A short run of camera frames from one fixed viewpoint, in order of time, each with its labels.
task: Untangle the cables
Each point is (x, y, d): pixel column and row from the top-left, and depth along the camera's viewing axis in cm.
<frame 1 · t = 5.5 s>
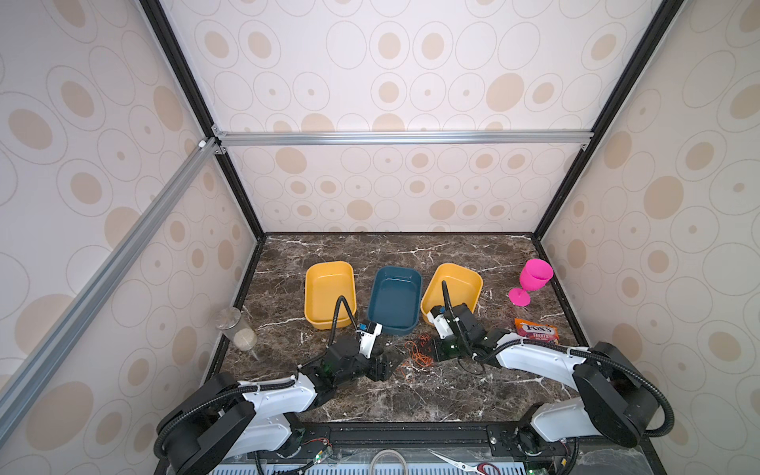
left hand: (401, 356, 80), fingers open
right hand: (425, 348, 87), fingers closed
right yellow plastic bin: (464, 286, 105), on the table
pink plastic goblet: (534, 275, 90), point 16 cm above the table
left yellow plastic bin: (324, 284, 106), on the table
teal plastic bin: (396, 299, 102), on the table
clear jar with powder: (237, 329, 80), point 15 cm above the table

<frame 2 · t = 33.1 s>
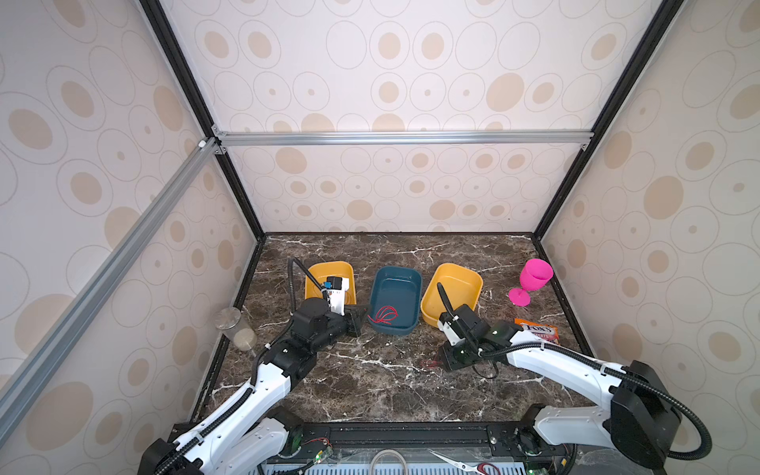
left hand: (378, 306, 74), fingers closed
right hand: (443, 359, 83), fingers open
the named things where they were.

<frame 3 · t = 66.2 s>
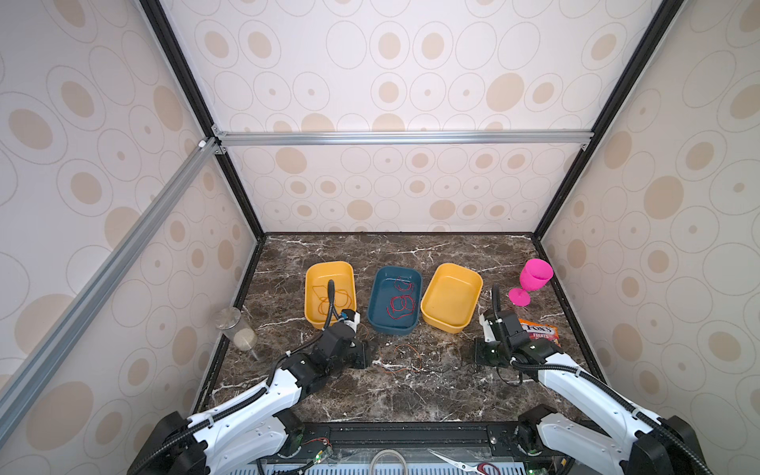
left hand: (379, 345, 80), fingers open
right hand: (470, 350, 85), fingers closed
the named things where they were.

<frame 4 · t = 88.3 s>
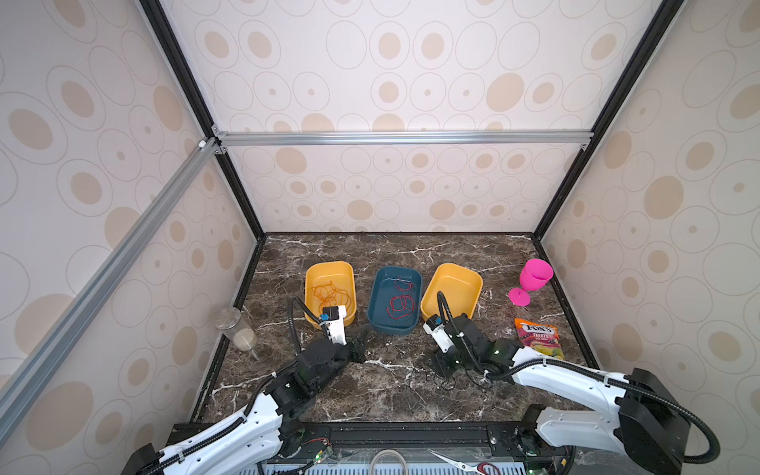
left hand: (380, 327, 73), fingers closed
right hand: (430, 356, 83), fingers open
the named things where they were.

